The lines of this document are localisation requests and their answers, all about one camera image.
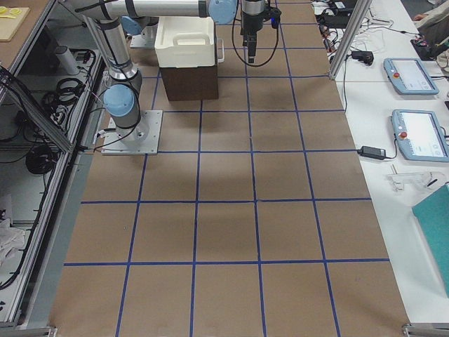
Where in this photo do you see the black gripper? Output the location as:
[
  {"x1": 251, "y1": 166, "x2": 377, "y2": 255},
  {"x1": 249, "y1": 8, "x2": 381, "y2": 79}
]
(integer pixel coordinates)
[{"x1": 241, "y1": 0, "x2": 264, "y2": 46}]

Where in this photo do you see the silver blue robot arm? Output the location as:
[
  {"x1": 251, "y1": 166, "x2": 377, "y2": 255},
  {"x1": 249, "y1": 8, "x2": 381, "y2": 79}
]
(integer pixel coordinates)
[{"x1": 68, "y1": 1, "x2": 239, "y2": 155}]

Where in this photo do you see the dark brown drawer cabinet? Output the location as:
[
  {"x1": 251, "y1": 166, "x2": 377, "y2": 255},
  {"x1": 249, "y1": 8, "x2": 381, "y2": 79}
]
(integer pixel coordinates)
[{"x1": 160, "y1": 65, "x2": 219, "y2": 101}]

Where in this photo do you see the white plastic tray box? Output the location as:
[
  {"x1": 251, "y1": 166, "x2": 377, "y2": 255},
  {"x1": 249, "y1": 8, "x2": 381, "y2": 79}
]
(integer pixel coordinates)
[{"x1": 154, "y1": 16, "x2": 215, "y2": 68}]

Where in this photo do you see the upper blue teach pendant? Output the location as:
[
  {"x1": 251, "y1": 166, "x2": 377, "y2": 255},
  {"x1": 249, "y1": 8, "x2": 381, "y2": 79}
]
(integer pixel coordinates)
[{"x1": 383, "y1": 58, "x2": 439, "y2": 95}]

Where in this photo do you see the blue teach pendant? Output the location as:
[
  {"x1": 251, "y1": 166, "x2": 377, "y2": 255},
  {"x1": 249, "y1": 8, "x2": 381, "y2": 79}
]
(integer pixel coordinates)
[
  {"x1": 383, "y1": 58, "x2": 439, "y2": 95},
  {"x1": 391, "y1": 109, "x2": 448, "y2": 162}
]

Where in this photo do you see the black power brick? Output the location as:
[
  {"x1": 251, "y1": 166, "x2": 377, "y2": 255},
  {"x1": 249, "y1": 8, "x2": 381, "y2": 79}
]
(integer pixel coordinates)
[{"x1": 357, "y1": 145, "x2": 387, "y2": 160}]

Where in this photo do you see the lower blue teach pendant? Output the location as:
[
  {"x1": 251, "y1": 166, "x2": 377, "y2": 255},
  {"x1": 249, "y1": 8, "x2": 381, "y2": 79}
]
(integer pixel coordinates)
[{"x1": 391, "y1": 109, "x2": 448, "y2": 162}]

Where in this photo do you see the teal folder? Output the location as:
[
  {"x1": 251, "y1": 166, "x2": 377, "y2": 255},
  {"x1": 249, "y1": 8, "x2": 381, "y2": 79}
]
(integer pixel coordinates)
[{"x1": 413, "y1": 185, "x2": 448, "y2": 273}]

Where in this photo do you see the aluminium frame post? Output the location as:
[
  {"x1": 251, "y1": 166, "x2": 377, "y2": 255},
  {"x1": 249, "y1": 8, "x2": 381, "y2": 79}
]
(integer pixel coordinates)
[{"x1": 328, "y1": 0, "x2": 372, "y2": 80}]

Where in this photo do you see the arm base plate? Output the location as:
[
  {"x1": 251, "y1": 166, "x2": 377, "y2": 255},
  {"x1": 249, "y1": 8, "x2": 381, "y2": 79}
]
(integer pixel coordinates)
[{"x1": 101, "y1": 110, "x2": 163, "y2": 155}]

